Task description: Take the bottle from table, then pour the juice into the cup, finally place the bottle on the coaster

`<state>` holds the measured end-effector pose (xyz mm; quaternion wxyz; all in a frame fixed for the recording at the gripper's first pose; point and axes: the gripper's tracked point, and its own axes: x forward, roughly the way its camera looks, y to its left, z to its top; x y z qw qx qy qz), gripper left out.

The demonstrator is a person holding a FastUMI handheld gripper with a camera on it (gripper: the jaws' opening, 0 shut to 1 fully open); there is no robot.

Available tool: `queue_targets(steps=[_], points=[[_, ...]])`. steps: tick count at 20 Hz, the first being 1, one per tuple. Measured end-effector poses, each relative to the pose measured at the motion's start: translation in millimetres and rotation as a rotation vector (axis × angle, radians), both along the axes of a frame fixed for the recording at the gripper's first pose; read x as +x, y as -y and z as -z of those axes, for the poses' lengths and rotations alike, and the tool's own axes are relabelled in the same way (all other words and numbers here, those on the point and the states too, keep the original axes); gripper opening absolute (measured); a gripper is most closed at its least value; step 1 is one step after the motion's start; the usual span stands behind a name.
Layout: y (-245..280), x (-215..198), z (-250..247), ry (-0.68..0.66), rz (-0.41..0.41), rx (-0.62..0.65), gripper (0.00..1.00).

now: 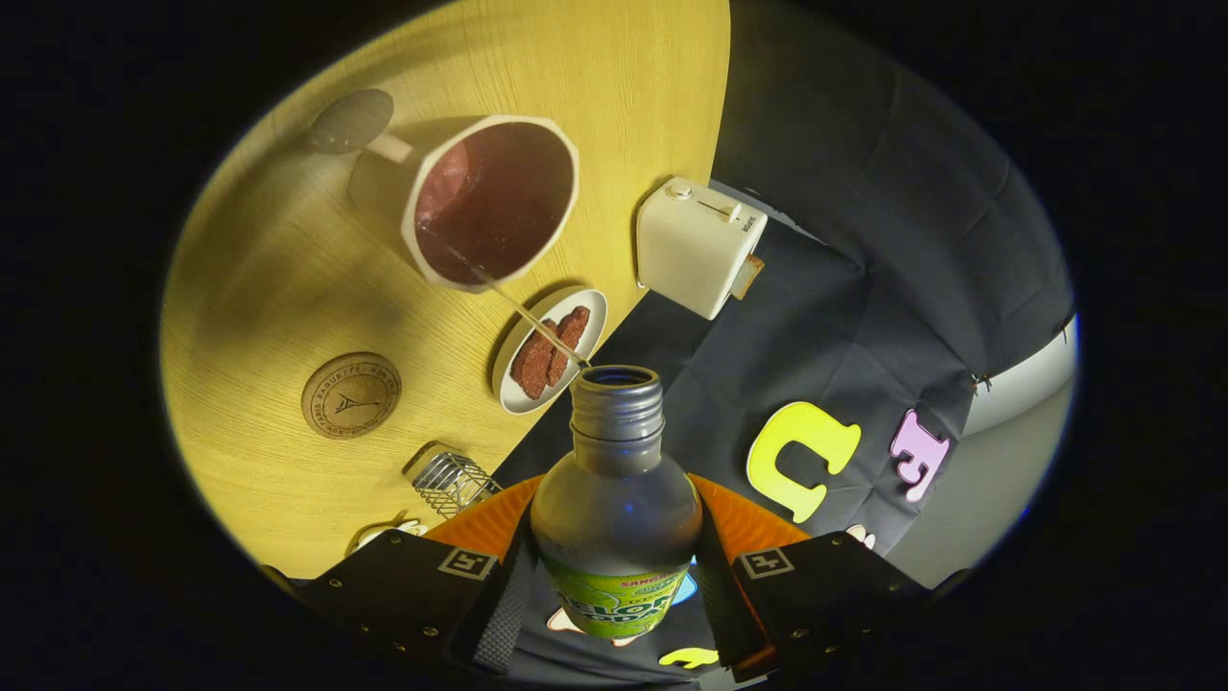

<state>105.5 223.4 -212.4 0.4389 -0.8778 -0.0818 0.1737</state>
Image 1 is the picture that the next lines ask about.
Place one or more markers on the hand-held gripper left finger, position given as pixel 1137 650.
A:
pixel 413 590

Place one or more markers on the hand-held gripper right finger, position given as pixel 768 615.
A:
pixel 825 595

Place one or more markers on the round wooden coaster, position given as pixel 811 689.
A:
pixel 351 395

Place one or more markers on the silver juice bottle green label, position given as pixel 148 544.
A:
pixel 614 518

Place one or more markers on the clear juice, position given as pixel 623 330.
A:
pixel 524 311

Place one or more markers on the white cup dark red inside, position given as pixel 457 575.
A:
pixel 499 197

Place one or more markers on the white divided dish with beans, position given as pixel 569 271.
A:
pixel 389 530

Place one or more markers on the brown meat slice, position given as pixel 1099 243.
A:
pixel 532 367
pixel 569 336

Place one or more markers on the round white plate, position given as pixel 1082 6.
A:
pixel 583 312

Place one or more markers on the wooden table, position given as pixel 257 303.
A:
pixel 288 288

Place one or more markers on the toast slice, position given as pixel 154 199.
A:
pixel 748 276

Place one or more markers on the white toaster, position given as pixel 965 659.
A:
pixel 691 250

